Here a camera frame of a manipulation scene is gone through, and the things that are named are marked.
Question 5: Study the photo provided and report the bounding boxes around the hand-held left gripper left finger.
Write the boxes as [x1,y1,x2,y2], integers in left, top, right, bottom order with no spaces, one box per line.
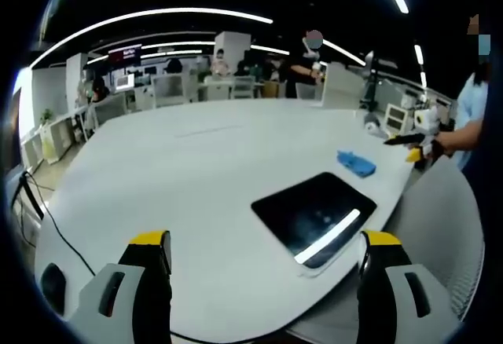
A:
[70,229,174,344]

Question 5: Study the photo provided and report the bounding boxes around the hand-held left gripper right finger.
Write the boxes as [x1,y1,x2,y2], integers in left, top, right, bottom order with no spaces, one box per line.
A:
[356,229,467,344]

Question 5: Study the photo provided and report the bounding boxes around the blue cleaning cloth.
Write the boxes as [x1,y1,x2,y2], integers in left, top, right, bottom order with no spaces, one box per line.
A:
[336,148,377,179]

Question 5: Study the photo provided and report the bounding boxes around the black tablet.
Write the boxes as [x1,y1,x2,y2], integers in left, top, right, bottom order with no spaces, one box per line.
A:
[250,170,378,279]

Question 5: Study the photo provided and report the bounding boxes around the person's right hand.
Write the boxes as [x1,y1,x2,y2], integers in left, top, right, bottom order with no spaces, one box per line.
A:
[430,130,460,159]

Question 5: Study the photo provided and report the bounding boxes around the small white framed cabinet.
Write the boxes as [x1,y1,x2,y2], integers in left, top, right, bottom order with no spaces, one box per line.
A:
[384,102,410,131]

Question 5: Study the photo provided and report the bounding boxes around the white tape roll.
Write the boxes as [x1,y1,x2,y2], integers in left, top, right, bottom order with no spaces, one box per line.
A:
[363,112,384,137]

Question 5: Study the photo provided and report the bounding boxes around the black desk lamp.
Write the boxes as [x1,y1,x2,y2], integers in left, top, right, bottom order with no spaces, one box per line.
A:
[363,49,380,112]

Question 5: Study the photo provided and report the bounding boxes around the black computer mouse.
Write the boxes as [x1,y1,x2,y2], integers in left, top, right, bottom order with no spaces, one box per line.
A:
[40,262,68,306]

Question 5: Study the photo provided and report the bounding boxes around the grey mesh office chair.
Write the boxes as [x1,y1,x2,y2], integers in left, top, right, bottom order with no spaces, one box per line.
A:
[392,157,487,321]

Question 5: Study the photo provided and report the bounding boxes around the white desk partition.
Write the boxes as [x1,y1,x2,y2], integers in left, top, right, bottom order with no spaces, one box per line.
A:
[321,63,370,109]

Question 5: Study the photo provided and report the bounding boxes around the black monitor stand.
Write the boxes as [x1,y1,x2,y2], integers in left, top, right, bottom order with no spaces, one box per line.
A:
[10,170,46,220]

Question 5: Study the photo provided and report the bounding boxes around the yellow bag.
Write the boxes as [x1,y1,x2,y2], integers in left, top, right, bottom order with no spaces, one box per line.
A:
[41,131,56,161]

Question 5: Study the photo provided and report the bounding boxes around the long curved ceiling light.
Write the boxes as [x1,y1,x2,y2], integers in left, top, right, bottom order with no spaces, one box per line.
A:
[31,7,274,68]

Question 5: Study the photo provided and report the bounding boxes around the black cable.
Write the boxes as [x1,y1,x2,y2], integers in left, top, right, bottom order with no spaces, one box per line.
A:
[22,170,97,277]

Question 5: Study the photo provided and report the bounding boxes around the red wall screen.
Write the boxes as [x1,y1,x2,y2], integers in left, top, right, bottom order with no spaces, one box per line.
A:
[108,46,141,66]

